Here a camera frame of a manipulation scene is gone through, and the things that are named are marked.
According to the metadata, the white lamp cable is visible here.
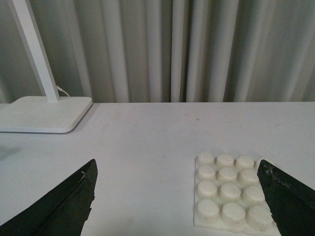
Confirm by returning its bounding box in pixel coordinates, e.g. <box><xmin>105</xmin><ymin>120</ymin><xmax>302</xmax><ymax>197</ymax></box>
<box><xmin>56</xmin><ymin>85</ymin><xmax>69</xmax><ymax>97</ymax></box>

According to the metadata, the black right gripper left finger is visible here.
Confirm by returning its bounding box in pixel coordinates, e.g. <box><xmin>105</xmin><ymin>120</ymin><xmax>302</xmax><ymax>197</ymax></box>
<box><xmin>0</xmin><ymin>159</ymin><xmax>97</xmax><ymax>236</ymax></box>

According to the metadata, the grey pleated curtain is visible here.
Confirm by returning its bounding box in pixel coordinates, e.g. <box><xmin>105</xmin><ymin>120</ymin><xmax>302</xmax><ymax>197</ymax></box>
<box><xmin>0</xmin><ymin>0</ymin><xmax>315</xmax><ymax>104</ymax></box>

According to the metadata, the white desk lamp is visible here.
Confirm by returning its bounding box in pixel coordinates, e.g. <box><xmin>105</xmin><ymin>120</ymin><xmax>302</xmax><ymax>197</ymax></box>
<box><xmin>0</xmin><ymin>0</ymin><xmax>93</xmax><ymax>134</ymax></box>

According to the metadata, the white studded base plate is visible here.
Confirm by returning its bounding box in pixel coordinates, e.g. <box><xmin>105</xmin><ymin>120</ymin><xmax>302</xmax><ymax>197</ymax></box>
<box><xmin>193</xmin><ymin>151</ymin><xmax>280</xmax><ymax>236</ymax></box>

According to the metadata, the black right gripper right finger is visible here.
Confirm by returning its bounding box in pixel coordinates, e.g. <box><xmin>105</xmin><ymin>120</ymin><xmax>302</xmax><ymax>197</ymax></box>
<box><xmin>257</xmin><ymin>159</ymin><xmax>315</xmax><ymax>236</ymax></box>

